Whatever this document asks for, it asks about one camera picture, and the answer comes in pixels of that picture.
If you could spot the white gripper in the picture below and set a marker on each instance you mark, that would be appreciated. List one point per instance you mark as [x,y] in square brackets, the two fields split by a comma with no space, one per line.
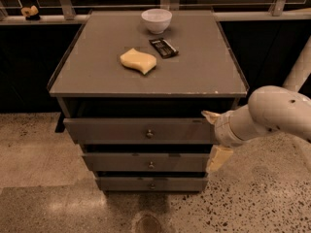
[223,130]

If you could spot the grey top drawer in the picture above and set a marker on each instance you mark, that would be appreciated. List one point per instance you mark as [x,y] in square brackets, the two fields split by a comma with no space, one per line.
[194,131]

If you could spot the grey drawer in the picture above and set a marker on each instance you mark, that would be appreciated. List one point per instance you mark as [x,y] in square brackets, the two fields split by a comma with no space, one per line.
[151,184]
[146,162]
[194,131]

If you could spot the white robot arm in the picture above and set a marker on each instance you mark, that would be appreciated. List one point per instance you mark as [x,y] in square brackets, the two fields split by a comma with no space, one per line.
[270,109]

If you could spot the grey drawer cabinet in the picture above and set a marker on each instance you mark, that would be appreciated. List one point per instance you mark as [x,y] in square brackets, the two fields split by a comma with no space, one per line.
[92,83]

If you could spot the grey middle drawer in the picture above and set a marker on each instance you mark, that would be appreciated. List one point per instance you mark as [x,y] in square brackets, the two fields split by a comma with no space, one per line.
[146,162]

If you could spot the grey bottom drawer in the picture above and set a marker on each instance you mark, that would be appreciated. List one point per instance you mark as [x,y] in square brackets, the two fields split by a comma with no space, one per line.
[151,184]

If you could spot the black snack bar wrapper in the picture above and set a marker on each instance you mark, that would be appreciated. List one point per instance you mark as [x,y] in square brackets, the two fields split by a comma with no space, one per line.
[164,49]

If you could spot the yellow sponge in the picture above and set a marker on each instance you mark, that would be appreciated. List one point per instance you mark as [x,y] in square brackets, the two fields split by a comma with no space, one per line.
[137,60]

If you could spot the white ceramic bowl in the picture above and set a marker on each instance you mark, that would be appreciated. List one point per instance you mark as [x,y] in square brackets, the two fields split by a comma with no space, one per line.
[156,20]

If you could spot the metal window railing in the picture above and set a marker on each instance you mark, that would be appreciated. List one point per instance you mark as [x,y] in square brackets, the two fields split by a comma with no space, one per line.
[56,11]

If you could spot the yellow object on black base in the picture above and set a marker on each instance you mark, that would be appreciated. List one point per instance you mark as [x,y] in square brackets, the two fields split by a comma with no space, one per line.
[30,13]

